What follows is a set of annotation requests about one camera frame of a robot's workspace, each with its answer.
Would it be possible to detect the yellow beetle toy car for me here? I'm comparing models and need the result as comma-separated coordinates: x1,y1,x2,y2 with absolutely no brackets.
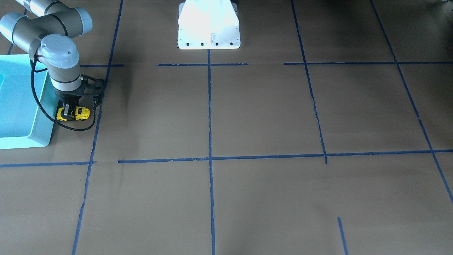
56,106,91,121

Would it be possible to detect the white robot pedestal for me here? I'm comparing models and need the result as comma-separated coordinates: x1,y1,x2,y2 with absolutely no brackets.
177,0,241,50

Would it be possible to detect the turquoise plastic bin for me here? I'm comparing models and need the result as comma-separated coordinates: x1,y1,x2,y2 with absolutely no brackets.
0,54,58,149

